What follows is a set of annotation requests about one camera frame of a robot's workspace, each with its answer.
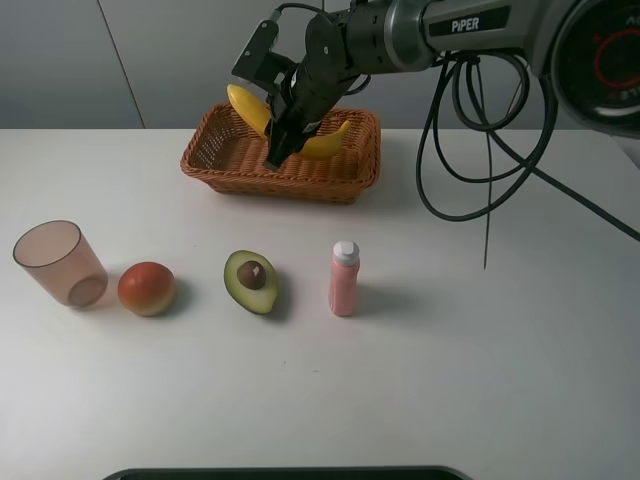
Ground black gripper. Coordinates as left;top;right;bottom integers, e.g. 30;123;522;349
264;10;358;171

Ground yellow banana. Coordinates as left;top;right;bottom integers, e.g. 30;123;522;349
226;84;351;159

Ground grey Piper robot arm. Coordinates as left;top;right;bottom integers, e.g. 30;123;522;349
266;1;639;168

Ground brown wicker basket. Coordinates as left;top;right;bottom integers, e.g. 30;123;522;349
180;103;381;204

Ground pink bottle white cap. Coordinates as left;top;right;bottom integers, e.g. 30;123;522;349
329;241;360;317

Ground halved avocado with pit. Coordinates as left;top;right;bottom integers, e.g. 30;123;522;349
223;250;279;315

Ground red orange peach fruit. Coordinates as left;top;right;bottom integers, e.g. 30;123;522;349
117;262;176;317

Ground translucent pink plastic cup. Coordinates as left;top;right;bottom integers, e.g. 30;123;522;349
13;220;108;308

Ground black tray edge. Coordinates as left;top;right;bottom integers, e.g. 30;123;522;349
106;466;469;480

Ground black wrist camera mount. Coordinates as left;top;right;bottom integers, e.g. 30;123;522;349
231;19;297;95

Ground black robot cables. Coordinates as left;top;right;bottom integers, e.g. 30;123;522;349
272;2;640;270

